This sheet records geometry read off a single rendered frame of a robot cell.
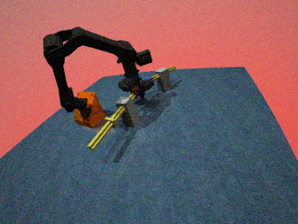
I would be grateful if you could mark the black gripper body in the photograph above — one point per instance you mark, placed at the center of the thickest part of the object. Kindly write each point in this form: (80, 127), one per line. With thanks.
(144, 85)

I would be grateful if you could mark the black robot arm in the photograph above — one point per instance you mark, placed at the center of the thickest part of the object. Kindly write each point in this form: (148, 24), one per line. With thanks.
(55, 52)

